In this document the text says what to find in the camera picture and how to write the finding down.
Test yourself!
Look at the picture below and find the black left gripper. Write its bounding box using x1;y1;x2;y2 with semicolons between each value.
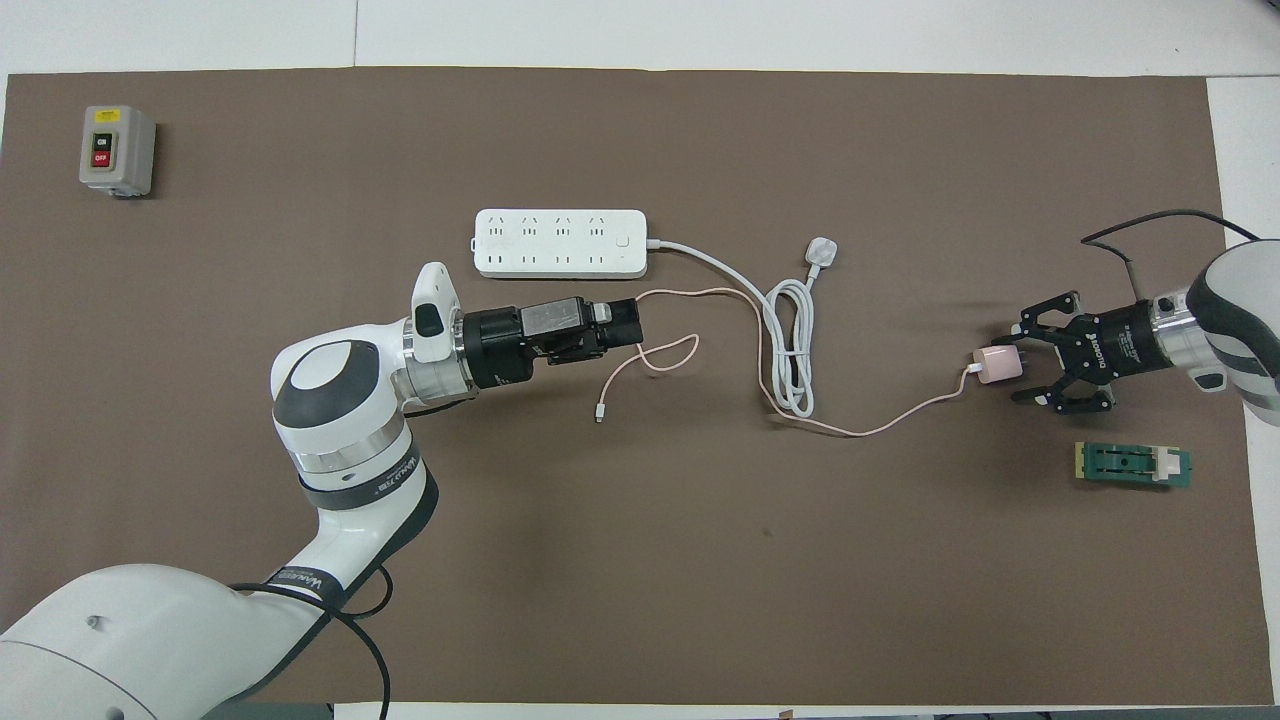
462;297;646;389

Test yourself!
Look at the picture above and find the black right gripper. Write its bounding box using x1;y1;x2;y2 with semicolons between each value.
1010;290;1166;416

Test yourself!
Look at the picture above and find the pink charger adapter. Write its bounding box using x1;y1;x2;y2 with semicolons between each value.
975;345;1025;386

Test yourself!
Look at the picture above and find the pink charger cable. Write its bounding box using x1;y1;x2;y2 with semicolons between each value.
594;288;986;438

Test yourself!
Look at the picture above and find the white power strip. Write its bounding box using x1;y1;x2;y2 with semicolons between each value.
471;208;650;280

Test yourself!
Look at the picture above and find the green circuit board module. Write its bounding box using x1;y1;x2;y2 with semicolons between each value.
1075;441;1194;492

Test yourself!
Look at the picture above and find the brown table mat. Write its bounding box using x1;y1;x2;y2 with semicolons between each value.
0;67;1263;706

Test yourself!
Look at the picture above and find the white power cord with plug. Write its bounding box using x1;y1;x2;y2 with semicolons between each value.
647;236;839;419

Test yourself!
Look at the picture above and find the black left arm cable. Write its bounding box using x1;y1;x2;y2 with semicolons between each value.
230;565;393;720

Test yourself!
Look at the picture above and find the grey on-off switch box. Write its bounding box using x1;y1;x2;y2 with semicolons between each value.
79;105;157;197

